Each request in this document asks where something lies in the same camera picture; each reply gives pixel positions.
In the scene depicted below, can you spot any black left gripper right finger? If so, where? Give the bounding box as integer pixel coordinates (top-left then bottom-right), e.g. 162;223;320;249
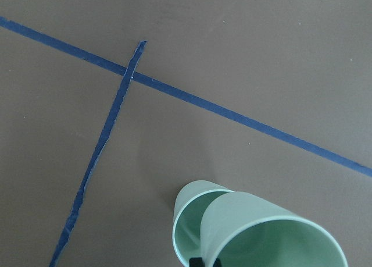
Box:
213;258;222;267

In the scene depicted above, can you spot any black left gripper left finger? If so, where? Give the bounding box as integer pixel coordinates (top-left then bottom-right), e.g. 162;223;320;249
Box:
189;257;203;267

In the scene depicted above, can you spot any mint green cup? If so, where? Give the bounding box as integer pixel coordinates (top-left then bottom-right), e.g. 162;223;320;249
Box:
172;180;231;266
201;192;348;266

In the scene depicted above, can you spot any short blue tape line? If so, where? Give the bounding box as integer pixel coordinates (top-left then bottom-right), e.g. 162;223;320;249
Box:
49;40;147;266

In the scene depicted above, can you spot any long blue tape line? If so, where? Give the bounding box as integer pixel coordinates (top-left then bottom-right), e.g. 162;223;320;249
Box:
1;17;371;177

